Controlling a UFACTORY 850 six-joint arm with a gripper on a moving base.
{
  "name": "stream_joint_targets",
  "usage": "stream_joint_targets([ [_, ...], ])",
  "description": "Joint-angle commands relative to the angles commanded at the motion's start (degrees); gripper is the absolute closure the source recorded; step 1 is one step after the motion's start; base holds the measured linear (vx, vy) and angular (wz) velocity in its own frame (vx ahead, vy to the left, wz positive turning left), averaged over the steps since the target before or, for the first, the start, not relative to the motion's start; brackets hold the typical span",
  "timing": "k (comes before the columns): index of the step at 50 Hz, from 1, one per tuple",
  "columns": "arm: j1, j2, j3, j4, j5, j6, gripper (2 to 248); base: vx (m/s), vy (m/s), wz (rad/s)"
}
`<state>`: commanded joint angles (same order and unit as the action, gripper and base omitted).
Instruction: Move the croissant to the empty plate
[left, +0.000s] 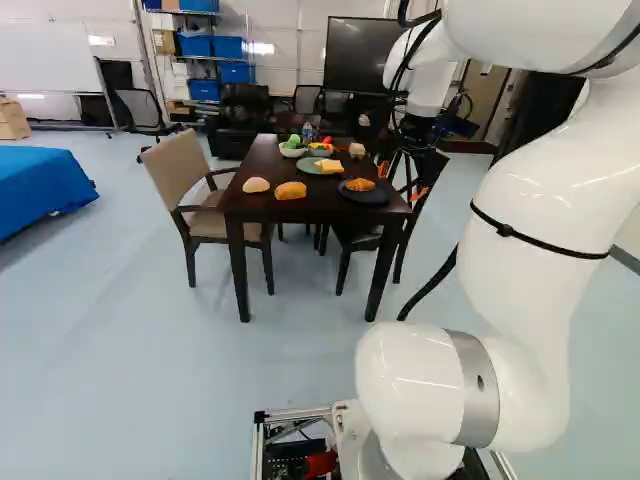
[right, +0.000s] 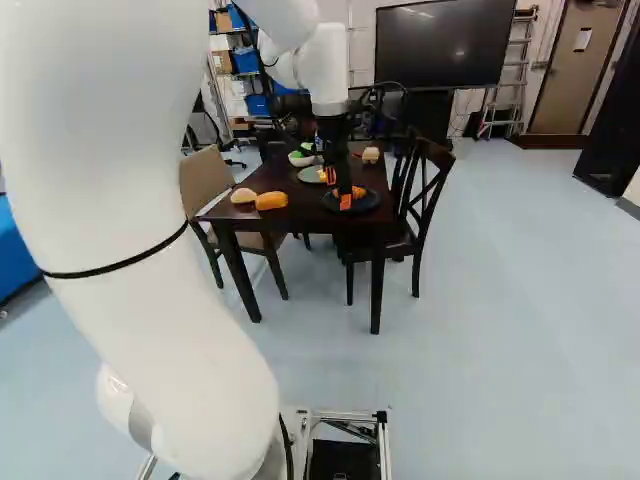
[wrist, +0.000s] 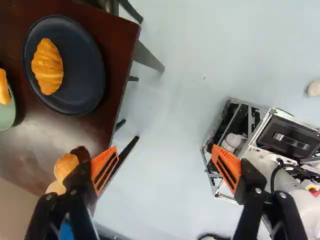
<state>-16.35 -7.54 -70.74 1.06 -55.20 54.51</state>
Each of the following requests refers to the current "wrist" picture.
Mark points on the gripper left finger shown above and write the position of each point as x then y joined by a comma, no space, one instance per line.
80,180

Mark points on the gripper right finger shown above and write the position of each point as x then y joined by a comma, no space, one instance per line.
251,180

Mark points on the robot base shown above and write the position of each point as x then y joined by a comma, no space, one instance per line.
287,135

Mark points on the pale green plate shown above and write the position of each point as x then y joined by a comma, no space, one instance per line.
6,117

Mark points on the dark blue plate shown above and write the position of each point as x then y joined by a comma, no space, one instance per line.
82,75

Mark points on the orange croissant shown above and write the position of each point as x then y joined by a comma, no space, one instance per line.
47,67

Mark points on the brown bread roll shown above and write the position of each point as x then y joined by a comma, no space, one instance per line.
66,165

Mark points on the dark wooden table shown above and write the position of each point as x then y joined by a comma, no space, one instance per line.
75,135

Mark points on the dark wooden chair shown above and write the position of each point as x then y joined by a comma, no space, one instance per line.
132,12

